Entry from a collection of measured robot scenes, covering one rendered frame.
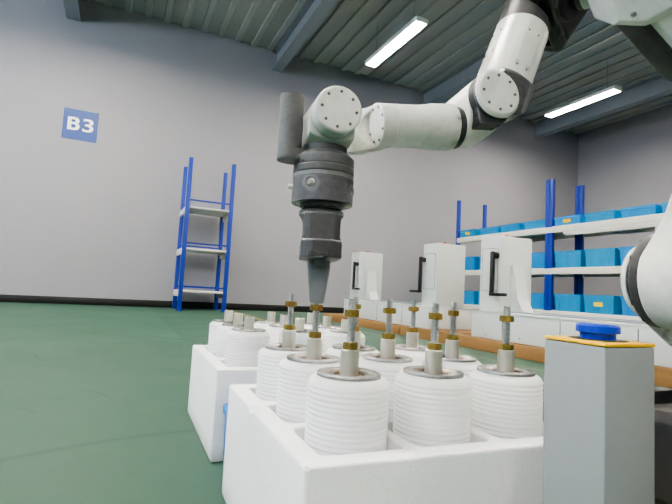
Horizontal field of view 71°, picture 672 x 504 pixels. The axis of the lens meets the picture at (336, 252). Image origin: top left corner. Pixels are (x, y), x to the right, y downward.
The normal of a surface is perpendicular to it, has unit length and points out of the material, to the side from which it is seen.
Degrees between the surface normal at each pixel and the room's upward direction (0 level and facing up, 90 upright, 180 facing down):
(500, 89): 86
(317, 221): 90
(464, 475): 90
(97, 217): 90
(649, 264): 75
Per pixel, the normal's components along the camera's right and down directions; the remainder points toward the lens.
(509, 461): 0.39, -0.05
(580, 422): -0.92, -0.08
